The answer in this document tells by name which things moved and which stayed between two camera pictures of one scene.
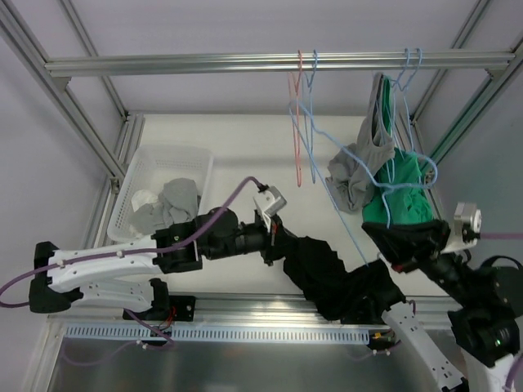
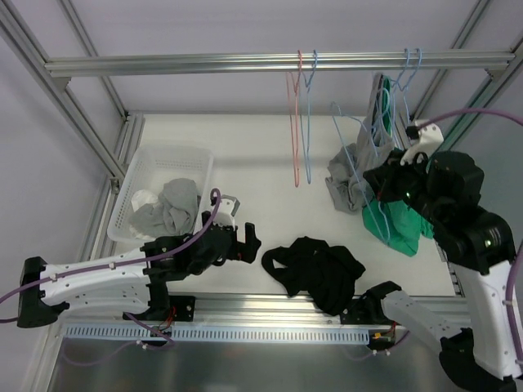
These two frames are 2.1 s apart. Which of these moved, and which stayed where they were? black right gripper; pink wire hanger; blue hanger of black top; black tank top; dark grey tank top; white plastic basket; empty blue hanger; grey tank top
Moved: black tank top; blue hanger of black top; black right gripper
Stayed: dark grey tank top; white plastic basket; empty blue hanger; grey tank top; pink wire hanger
